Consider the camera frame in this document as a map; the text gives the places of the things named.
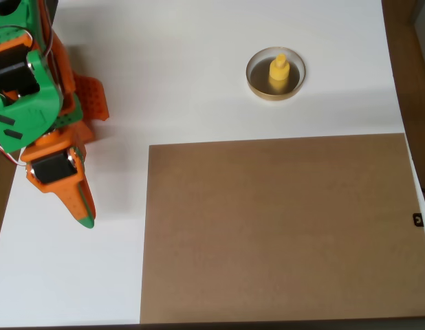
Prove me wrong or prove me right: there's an orange robot base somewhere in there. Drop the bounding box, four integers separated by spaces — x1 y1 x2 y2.
59 71 110 144

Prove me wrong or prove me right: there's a round shallow metal dish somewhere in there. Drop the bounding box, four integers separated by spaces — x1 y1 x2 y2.
246 46 307 102

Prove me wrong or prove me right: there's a small yellow plastic piece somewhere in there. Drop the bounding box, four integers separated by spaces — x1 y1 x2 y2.
268 53 291 92

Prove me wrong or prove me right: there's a red white black servo cable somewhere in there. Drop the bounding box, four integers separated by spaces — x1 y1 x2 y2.
0 137 28 169

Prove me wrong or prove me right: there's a brown rectangular board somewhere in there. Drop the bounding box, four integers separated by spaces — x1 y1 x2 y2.
139 133 425 325

